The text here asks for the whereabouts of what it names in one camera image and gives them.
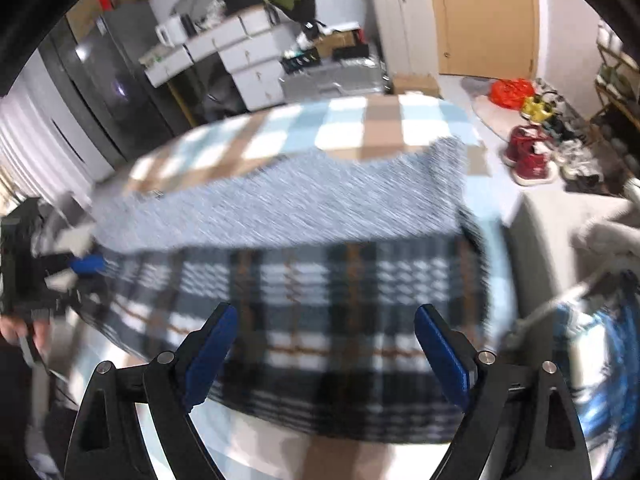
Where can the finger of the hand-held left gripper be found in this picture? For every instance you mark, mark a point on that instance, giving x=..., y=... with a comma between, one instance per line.
x=89, y=265

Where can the white ribbed panel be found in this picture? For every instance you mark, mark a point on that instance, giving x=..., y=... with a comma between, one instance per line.
x=45, y=145

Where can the yellow shoes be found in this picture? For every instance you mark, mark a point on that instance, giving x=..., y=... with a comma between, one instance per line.
x=537, y=107

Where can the dark grey refrigerator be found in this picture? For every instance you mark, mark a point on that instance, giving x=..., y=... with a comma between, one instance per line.
x=100, y=85

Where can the oval floor rug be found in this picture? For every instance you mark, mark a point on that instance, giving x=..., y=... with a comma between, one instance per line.
x=492, y=117

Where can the plaid knit sweater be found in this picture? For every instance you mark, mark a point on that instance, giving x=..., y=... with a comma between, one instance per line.
x=310, y=280

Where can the green bag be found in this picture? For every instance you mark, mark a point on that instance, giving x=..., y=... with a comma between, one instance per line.
x=295, y=5

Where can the checkered blanket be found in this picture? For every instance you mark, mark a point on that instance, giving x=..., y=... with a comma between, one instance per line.
x=350, y=125

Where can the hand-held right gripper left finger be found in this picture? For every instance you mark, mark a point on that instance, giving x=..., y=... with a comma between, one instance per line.
x=207, y=355

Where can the cardboard box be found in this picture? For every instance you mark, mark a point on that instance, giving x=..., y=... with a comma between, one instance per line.
x=415, y=85

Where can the blue cloth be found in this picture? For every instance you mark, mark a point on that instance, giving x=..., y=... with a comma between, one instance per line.
x=600, y=360

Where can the silver suitcase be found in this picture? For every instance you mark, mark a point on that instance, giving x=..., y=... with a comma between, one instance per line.
x=325, y=80

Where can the white drawer unit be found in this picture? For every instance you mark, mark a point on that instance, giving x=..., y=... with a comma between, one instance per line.
x=250, y=70

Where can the grey sofa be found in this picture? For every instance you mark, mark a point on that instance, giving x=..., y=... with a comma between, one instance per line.
x=545, y=240

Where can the red plastic bag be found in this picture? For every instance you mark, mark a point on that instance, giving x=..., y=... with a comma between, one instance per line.
x=510, y=92

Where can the wooden door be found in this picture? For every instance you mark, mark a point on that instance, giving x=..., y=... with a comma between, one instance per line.
x=490, y=15

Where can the white tall cabinet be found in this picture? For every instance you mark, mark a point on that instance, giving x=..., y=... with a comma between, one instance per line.
x=400, y=30

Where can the white grey sneakers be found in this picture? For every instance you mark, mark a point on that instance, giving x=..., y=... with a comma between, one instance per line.
x=577, y=160

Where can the person's left hand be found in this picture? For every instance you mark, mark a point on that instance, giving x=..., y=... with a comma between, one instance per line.
x=15, y=327

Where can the red shoe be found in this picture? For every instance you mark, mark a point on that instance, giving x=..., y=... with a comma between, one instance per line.
x=522, y=142
x=535, y=167

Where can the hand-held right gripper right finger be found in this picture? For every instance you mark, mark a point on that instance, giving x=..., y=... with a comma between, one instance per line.
x=445, y=355

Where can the metal shoe rack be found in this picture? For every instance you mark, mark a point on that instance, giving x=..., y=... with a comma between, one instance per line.
x=617, y=90

